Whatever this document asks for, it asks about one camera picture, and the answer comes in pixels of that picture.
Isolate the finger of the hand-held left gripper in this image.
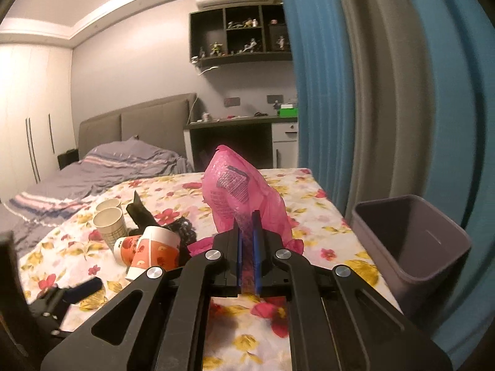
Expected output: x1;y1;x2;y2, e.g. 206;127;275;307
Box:
62;276;104;305

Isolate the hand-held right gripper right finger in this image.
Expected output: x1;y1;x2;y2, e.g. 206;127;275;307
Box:
251;209;453;371

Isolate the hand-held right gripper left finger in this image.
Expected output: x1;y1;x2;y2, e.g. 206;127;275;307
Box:
41;220;248;371

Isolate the orange printed paper cup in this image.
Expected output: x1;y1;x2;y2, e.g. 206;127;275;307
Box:
113;235;142;267
126;226;182;283

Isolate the checked paper cup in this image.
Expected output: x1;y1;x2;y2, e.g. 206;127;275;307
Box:
95;199;123;217
93;207;128;250

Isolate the pink plastic bag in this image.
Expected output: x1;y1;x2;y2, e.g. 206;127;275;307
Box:
189;144;306;258

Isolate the black plastic bag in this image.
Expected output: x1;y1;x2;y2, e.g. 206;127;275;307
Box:
126;190;200;258

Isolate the grey plastic bin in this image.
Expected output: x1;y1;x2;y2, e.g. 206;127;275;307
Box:
351;195;473;322

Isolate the floral tablecloth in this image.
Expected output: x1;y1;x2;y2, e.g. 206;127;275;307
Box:
17;168;405;371

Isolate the grey striped duvet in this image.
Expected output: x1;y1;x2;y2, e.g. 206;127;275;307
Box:
0;139;194;248

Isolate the white drawer cabinet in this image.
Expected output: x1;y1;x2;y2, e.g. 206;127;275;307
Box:
271;122;299;169

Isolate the black nightstand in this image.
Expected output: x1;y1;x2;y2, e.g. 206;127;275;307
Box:
58;149;80;170

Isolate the dark desk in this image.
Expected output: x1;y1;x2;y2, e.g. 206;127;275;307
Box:
185;115;299;173

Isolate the grey upholstered bed headboard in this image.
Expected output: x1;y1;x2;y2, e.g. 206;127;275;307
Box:
78;93;199;163

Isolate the blue curtain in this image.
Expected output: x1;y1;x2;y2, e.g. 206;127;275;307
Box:
278;0;358;209
410;0;495;368

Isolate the white wardrobe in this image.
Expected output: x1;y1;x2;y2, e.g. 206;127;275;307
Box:
0;44;74;202

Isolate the grey curtain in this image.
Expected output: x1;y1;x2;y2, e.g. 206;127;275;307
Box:
330;0;478;236

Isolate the row of toy figurines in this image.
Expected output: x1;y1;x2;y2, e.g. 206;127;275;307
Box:
197;17;291;58

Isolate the dark wall shelf unit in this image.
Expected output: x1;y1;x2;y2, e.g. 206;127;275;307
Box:
189;3;293;67

